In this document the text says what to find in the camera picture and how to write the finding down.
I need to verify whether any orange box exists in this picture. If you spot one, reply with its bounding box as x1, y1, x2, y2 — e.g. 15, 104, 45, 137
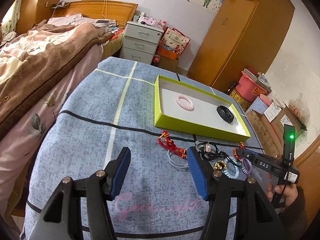
157, 47, 179, 60

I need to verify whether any wooden corner cabinet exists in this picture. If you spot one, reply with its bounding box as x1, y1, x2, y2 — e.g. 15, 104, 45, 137
16, 0, 60, 35

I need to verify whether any brown fleece blanket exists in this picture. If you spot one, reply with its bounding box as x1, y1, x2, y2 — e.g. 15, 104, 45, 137
1, 23, 114, 138

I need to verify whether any blue plaid table cloth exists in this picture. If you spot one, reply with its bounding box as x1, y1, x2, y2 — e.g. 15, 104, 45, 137
19, 56, 266, 240

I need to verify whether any blue grey thin hair tie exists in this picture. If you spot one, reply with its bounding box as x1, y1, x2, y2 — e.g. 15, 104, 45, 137
167, 149, 189, 169

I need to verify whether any floral window curtain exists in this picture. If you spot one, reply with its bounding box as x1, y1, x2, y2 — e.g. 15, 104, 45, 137
1, 0, 22, 36

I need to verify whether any black wristband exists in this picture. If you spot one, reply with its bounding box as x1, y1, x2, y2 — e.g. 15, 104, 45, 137
216, 105, 234, 124

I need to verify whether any green shallow cardboard tray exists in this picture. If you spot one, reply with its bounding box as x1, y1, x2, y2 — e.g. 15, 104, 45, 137
154, 75, 251, 142

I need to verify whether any purple spiral hair tie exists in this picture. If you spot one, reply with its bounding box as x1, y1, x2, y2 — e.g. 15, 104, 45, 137
241, 157, 253, 177

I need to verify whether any right hand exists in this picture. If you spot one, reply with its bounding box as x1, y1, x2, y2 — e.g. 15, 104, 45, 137
266, 174, 298, 210

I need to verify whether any large brown cardboard box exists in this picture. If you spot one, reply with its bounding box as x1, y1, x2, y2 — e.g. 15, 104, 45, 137
246, 109, 283, 159

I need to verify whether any wooden bed headboard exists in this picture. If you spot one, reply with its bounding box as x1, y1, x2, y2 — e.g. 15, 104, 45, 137
53, 0, 138, 28

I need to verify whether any light blue pink-lidded box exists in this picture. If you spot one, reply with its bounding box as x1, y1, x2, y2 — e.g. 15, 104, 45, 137
251, 94, 272, 114

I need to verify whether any yellow patterned box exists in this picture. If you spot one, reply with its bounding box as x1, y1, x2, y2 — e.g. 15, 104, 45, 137
229, 89, 252, 111

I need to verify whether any blue spiral hair tie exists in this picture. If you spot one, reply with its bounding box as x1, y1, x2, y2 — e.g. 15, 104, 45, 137
222, 155, 241, 180

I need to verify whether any black tie with teal bead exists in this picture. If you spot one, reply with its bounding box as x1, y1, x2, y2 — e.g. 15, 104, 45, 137
220, 151, 242, 169

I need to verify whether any pink spiral hair tie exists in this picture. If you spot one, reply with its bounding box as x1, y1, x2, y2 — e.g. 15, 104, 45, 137
175, 94, 195, 112

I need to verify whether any white three drawer cabinet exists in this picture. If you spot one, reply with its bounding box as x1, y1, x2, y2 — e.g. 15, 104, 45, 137
120, 21, 164, 64

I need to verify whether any tall wooden wardrobe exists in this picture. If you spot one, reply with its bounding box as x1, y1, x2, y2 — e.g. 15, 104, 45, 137
188, 0, 295, 92

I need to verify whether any pink plastic storage bin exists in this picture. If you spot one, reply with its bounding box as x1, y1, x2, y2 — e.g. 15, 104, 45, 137
235, 71, 268, 102

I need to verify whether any red patterned gift bag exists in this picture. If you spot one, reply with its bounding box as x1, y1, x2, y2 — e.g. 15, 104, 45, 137
159, 27, 190, 55

